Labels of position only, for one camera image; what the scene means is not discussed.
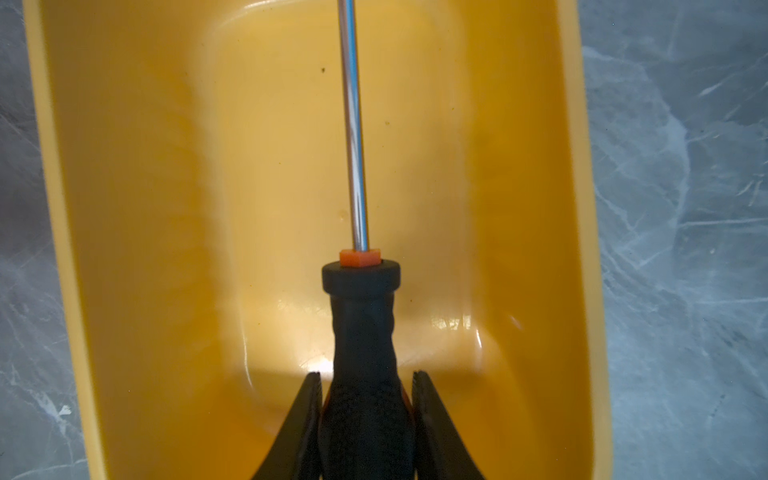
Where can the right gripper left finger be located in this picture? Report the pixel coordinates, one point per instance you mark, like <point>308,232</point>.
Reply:
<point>294,454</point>

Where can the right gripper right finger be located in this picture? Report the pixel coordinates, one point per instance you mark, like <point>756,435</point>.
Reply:
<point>440,451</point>

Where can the black orange handled screwdriver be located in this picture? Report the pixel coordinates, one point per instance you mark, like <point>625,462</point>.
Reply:
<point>366,430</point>

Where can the yellow plastic bin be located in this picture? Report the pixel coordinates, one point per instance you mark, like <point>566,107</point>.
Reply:
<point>195,167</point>

